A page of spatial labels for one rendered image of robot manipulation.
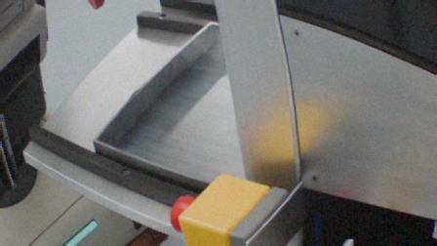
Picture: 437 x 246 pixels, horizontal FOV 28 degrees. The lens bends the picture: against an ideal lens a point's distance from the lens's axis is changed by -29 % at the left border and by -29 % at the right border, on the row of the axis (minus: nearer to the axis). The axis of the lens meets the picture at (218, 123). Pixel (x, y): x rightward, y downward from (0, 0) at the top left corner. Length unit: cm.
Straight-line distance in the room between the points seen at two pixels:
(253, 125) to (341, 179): 10
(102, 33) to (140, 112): 190
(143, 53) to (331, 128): 56
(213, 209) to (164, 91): 42
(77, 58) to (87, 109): 178
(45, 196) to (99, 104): 85
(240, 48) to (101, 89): 50
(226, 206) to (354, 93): 17
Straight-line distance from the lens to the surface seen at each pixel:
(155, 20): 149
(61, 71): 311
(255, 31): 91
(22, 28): 184
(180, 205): 100
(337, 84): 89
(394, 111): 87
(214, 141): 128
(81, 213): 215
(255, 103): 96
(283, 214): 97
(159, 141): 129
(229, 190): 98
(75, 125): 136
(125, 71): 142
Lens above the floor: 167
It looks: 37 degrees down
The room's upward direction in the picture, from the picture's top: 10 degrees counter-clockwise
